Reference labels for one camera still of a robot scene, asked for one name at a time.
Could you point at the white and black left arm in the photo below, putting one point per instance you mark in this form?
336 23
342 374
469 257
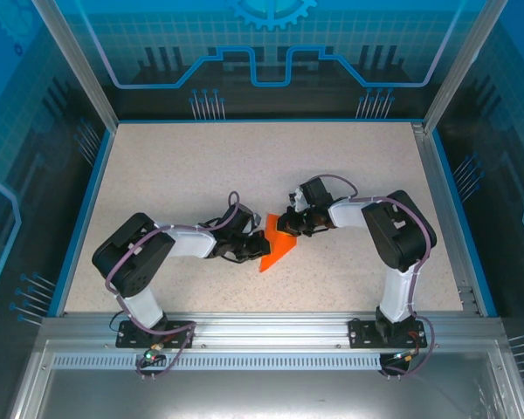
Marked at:
131 257

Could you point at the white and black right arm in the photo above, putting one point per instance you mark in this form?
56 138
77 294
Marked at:
397 235

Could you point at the grey metal tray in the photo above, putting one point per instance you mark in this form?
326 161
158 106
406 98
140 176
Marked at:
266 393

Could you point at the blue printed back panel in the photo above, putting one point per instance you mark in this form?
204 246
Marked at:
288 26

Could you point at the blue printed side panel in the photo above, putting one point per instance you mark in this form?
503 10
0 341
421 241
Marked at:
506 196
17 174

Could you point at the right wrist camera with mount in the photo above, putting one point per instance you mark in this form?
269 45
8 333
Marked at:
298 198

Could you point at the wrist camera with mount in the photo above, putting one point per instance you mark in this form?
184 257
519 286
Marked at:
298 198
257 218

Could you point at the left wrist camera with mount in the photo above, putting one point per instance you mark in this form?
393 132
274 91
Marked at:
257 218

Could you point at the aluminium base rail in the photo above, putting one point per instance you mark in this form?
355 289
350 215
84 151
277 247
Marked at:
266 327

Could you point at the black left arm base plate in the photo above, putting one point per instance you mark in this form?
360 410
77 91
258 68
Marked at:
183 327

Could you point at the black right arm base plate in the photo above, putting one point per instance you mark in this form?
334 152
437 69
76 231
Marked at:
360 334

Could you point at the aluminium side rail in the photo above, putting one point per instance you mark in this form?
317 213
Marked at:
429 166

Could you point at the aluminium frame post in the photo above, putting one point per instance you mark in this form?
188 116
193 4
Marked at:
76 65
458 65

